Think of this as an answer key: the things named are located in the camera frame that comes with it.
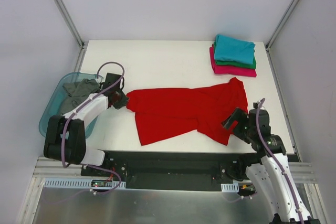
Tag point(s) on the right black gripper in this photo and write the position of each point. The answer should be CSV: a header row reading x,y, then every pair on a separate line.
x,y
233,118

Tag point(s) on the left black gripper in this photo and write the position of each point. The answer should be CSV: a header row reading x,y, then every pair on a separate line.
x,y
119,100

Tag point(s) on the red t shirt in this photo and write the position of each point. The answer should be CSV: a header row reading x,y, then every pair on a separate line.
x,y
164,113

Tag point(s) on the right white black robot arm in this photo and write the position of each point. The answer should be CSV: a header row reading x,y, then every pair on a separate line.
x,y
267,167

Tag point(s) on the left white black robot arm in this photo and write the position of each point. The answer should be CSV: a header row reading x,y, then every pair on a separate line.
x,y
71,114

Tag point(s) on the grey crumpled t shirt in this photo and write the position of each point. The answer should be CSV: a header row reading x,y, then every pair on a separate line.
x,y
77,93

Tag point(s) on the pink folded t shirt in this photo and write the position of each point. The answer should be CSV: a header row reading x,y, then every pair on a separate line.
x,y
228,69

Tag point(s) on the green folded t shirt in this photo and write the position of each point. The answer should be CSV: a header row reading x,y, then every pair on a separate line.
x,y
233,63

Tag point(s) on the blue plastic bin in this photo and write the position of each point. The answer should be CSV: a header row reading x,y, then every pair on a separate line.
x,y
59,95

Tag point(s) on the teal folded t shirt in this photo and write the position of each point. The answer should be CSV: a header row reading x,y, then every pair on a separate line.
x,y
230,49

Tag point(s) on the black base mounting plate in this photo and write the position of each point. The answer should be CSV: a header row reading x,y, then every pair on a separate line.
x,y
167,170

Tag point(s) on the right white cable duct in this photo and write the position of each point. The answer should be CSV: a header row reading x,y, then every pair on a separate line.
x,y
230,188

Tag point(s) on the white cable duct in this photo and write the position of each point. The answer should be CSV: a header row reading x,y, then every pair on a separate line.
x,y
72,183
230,188

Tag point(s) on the left aluminium frame post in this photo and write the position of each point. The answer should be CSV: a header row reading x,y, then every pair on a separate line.
x,y
69,22

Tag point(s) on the aluminium frame post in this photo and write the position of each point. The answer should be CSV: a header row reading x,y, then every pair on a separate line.
x,y
284,19
69,22

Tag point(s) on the left white cable duct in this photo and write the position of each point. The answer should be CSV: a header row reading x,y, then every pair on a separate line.
x,y
72,183

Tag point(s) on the right aluminium frame post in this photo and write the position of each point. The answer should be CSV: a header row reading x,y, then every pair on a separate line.
x,y
284,19

